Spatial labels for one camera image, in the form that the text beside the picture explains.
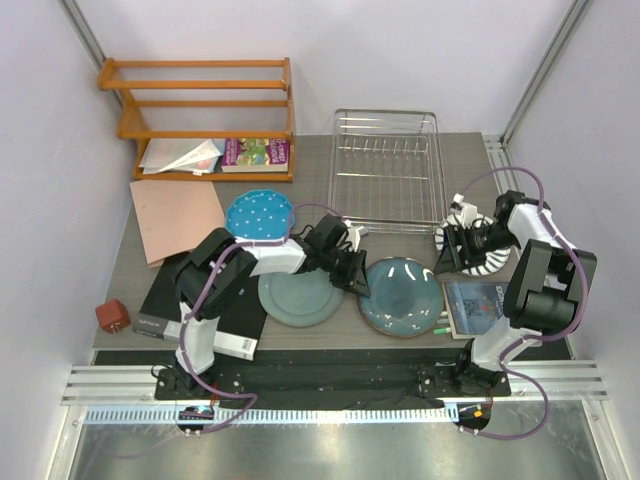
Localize white blue striped plate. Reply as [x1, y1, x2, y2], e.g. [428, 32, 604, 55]
[434, 213, 511, 277]

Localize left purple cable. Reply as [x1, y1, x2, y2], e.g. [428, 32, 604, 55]
[107, 202, 351, 459]

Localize blue polka dot plate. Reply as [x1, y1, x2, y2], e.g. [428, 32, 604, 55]
[225, 189, 295, 241]

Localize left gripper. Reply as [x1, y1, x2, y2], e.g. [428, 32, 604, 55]
[320, 247, 371, 298]

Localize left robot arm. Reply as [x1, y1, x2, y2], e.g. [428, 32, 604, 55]
[173, 213, 371, 399]

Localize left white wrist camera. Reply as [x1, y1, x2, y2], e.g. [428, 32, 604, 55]
[345, 220, 369, 251]

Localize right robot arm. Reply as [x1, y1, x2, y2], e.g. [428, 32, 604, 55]
[433, 190, 597, 395]

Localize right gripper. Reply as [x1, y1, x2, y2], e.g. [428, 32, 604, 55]
[434, 223, 520, 275]

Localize black notebook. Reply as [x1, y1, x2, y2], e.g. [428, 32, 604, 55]
[132, 252, 267, 360]

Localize purple green paperback book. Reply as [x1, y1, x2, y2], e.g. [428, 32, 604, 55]
[221, 138, 290, 173]

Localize wooden shelf rack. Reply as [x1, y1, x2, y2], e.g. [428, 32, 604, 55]
[96, 57, 296, 182]

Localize pink paper folder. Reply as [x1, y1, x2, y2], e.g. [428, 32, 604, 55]
[130, 180, 225, 268]

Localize red cube adapter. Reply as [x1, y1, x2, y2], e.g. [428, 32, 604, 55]
[95, 299, 131, 334]

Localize blue hardcover book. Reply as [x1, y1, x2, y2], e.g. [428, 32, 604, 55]
[442, 281, 508, 339]

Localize grey-green ceramic plate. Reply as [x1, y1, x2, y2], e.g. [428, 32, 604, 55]
[258, 270, 345, 328]

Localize dark blue glazed plate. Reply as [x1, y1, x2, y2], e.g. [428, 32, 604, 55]
[358, 257, 444, 338]

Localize wire dish rack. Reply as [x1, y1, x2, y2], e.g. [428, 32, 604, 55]
[328, 108, 446, 234]

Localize clear plastic sleeve papers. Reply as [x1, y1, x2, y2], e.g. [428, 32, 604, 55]
[141, 138, 226, 175]

